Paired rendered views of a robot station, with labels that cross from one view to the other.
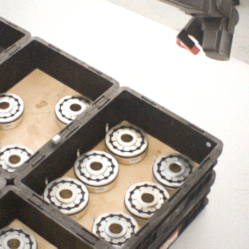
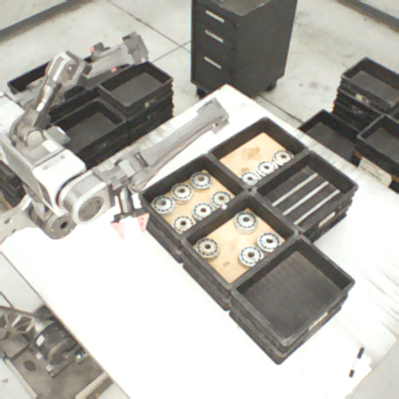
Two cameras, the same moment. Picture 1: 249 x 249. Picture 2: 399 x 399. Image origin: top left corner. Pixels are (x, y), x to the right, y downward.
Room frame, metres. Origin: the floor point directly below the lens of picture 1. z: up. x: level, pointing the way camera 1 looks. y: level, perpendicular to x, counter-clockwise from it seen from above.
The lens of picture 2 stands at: (2.35, 0.36, 2.67)
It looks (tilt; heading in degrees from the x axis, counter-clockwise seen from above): 51 degrees down; 193
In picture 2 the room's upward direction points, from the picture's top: 2 degrees clockwise
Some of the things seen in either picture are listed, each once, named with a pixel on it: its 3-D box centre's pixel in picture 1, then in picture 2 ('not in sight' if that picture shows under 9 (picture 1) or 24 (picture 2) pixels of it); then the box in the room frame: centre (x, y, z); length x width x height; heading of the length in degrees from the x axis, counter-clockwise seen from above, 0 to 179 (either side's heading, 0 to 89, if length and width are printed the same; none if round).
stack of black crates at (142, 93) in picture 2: not in sight; (138, 108); (-0.08, -0.66, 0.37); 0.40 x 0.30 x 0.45; 150
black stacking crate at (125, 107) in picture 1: (120, 180); (192, 200); (0.96, 0.00, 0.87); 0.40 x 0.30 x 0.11; 146
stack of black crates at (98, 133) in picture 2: not in sight; (90, 143); (0.27, -0.87, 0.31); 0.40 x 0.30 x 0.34; 150
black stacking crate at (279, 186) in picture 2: not in sight; (303, 196); (0.80, 0.47, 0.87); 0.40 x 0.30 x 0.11; 146
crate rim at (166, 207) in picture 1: (121, 166); (192, 193); (0.96, 0.00, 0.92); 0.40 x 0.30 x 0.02; 146
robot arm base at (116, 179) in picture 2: not in sight; (111, 182); (1.41, -0.14, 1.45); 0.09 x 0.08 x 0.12; 60
